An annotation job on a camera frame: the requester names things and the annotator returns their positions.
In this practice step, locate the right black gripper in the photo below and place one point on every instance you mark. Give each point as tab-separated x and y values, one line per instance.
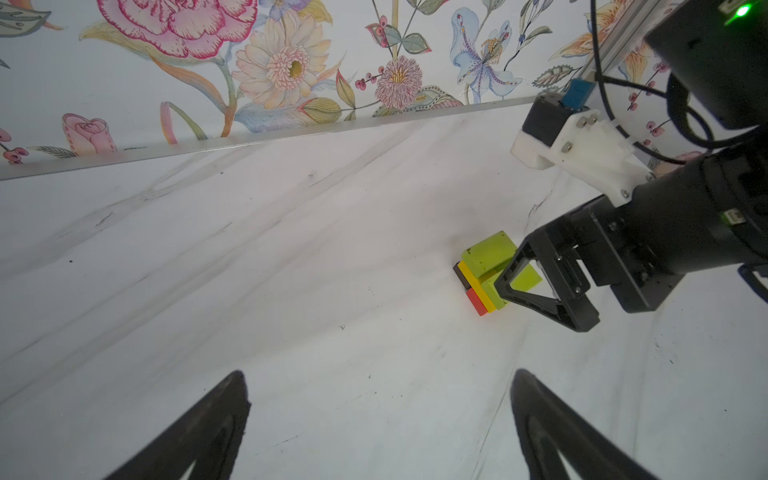
707	214

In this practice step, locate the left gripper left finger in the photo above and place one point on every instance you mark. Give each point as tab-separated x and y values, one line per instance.
201	444

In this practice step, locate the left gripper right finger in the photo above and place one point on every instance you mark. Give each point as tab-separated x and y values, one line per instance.
551	434

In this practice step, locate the yellow wood block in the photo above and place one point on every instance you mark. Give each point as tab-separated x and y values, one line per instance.
477	287

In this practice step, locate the red wood block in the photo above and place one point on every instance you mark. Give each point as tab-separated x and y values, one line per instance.
476	302

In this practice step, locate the brown wood block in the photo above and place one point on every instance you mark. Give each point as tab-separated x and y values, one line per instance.
464	282

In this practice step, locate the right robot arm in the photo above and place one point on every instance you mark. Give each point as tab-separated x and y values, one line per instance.
717	53

